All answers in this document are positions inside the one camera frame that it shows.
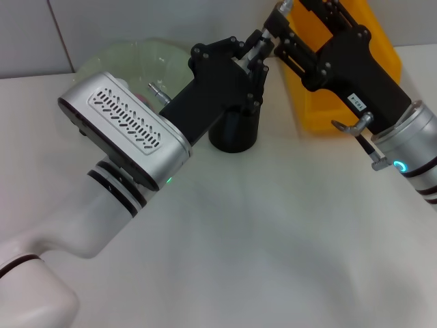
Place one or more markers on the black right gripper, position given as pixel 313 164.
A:
pixel 358 68

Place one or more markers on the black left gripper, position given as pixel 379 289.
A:
pixel 211 89

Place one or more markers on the pink peach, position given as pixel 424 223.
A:
pixel 145 99

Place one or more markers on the clear green-label water bottle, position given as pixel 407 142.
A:
pixel 123 82

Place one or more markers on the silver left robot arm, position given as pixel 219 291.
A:
pixel 68 232

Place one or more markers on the black mesh pen holder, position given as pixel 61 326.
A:
pixel 235 133

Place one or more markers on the green glass fruit plate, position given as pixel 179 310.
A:
pixel 136 61

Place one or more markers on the yellow plastic bin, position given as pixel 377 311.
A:
pixel 307 106

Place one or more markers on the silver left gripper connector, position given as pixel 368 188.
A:
pixel 158 92

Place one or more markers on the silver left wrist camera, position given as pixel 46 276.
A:
pixel 129 130

